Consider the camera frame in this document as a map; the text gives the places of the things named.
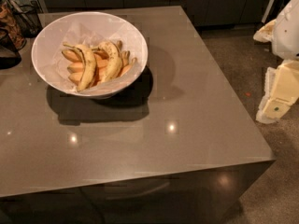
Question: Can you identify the white paper liner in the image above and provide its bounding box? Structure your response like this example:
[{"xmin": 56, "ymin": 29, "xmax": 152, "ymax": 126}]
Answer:
[{"xmin": 40, "ymin": 21, "xmax": 145, "ymax": 97}]

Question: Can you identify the dark patterned container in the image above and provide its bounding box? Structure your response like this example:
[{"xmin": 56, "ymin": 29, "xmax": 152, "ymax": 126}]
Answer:
[{"xmin": 0, "ymin": 0, "xmax": 26, "ymax": 50}]

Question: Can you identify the black wire rack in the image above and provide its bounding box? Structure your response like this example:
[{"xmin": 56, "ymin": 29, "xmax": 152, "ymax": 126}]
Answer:
[{"xmin": 6, "ymin": 0, "xmax": 42, "ymax": 38}]

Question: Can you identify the spotted yellow banana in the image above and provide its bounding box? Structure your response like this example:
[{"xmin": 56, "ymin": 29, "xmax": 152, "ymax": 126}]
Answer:
[{"xmin": 92, "ymin": 40, "xmax": 122, "ymax": 82}]

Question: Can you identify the white bowl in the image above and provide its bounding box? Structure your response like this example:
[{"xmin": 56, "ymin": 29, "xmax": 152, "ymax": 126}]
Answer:
[{"xmin": 30, "ymin": 11, "xmax": 149, "ymax": 98}]

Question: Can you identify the curved yellow banana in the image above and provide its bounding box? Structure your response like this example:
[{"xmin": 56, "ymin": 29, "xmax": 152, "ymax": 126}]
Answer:
[{"xmin": 63, "ymin": 42, "xmax": 97, "ymax": 91}]

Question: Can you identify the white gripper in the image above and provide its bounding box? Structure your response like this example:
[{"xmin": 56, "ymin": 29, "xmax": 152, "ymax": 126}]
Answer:
[{"xmin": 253, "ymin": 0, "xmax": 299, "ymax": 124}]

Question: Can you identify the bunch of small bananas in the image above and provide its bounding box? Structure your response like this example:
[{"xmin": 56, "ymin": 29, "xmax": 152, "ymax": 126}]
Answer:
[{"xmin": 62, "ymin": 40, "xmax": 137, "ymax": 88}]

